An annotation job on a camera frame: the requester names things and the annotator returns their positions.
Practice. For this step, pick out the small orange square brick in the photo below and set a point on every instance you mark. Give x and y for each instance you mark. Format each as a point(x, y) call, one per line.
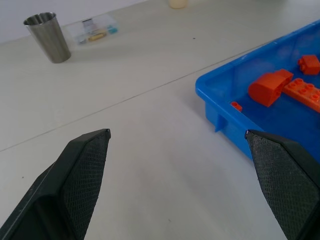
point(309, 64)

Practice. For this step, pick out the blue plastic bin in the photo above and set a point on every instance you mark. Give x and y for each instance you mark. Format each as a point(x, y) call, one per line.
point(270, 117)

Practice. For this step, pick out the orange rounded building block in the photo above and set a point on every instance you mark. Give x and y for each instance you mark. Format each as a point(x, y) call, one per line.
point(268, 86)

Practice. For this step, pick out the stainless steel cup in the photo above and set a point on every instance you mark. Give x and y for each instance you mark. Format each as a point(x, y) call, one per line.
point(48, 37)

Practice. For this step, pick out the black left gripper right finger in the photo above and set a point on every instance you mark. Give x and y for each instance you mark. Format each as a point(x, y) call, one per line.
point(282, 180)

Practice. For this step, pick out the cream round container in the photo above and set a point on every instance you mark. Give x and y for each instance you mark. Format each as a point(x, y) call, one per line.
point(178, 3)

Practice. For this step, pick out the clear plastic compartment box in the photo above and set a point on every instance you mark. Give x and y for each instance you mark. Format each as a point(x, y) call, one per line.
point(92, 29)

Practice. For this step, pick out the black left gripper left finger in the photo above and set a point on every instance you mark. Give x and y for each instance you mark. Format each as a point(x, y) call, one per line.
point(75, 180)

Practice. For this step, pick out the orange long studded brick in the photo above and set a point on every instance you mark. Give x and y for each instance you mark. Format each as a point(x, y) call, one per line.
point(303, 93)

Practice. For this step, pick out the tiny orange brick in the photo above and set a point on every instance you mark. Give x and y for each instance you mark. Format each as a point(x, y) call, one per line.
point(236, 105)

